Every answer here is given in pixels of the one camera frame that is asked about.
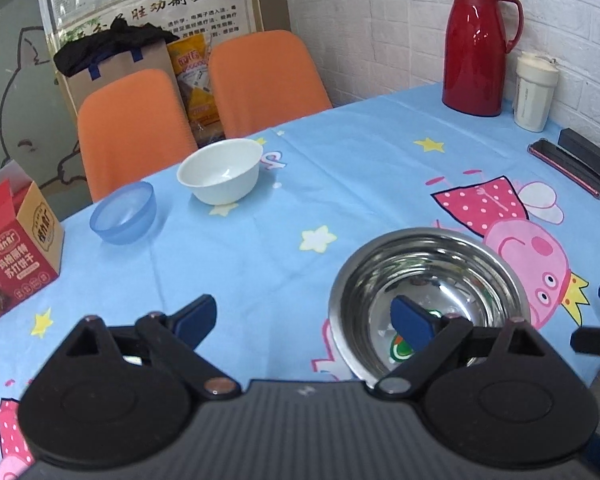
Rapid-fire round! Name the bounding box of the stainless steel bowl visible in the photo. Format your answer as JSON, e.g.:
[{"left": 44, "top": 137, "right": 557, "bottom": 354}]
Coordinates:
[{"left": 328, "top": 227, "right": 532, "bottom": 376}]

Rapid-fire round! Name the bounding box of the blue plastic bowl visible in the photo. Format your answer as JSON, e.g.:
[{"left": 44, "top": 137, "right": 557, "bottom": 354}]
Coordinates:
[{"left": 89, "top": 181, "right": 157, "bottom": 245}]

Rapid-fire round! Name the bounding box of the orange chair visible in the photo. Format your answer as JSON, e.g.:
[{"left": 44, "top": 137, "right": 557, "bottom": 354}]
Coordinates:
[
  {"left": 76, "top": 69, "right": 199, "bottom": 203},
  {"left": 207, "top": 30, "right": 333, "bottom": 140}
]

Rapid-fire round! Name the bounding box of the black rectangular box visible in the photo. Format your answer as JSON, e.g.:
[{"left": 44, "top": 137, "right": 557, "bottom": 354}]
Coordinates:
[{"left": 557, "top": 128, "right": 600, "bottom": 186}]

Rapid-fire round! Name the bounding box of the yellow snack bag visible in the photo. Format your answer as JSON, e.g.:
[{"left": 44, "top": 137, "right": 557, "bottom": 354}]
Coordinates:
[{"left": 167, "top": 34, "right": 226, "bottom": 146}]

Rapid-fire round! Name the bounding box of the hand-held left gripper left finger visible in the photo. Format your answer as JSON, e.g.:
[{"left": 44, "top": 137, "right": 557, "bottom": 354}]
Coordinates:
[{"left": 55, "top": 294, "right": 241, "bottom": 401}]

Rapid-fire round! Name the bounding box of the red cracker box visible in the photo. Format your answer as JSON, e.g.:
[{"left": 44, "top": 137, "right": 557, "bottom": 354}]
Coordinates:
[{"left": 0, "top": 160, "right": 66, "bottom": 333}]

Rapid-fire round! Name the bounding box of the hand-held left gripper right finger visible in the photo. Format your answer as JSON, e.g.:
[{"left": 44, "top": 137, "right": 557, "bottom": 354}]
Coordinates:
[{"left": 372, "top": 295, "right": 563, "bottom": 401}]

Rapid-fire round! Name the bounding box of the blue cartoon pig tablecloth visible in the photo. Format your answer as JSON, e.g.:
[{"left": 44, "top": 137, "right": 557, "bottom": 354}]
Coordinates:
[{"left": 0, "top": 80, "right": 600, "bottom": 480}]

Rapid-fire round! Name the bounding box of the frosted glass partition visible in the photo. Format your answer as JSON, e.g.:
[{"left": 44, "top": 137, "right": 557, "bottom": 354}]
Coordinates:
[{"left": 0, "top": 0, "right": 96, "bottom": 196}]

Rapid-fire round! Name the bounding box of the brown paper bag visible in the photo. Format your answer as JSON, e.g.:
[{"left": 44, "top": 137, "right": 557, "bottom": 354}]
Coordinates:
[{"left": 62, "top": 42, "right": 177, "bottom": 120}]

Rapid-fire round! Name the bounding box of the red thermos jug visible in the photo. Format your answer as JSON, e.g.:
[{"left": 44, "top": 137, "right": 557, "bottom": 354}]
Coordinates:
[{"left": 441, "top": 0, "right": 525, "bottom": 117}]

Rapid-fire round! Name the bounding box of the calligraphy poster board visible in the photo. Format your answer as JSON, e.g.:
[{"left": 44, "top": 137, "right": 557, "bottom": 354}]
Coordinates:
[{"left": 45, "top": 0, "right": 263, "bottom": 61}]

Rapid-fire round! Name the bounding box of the cream tumbler cup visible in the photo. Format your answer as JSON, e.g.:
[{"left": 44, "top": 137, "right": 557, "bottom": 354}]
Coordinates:
[{"left": 513, "top": 51, "right": 561, "bottom": 133}]

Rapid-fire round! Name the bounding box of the black cloth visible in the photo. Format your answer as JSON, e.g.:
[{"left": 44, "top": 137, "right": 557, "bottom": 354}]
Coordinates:
[{"left": 53, "top": 22, "right": 181, "bottom": 78}]

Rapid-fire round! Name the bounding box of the white ceramic bowl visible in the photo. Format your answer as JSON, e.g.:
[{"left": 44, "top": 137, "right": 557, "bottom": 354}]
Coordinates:
[{"left": 176, "top": 138, "right": 264, "bottom": 206}]

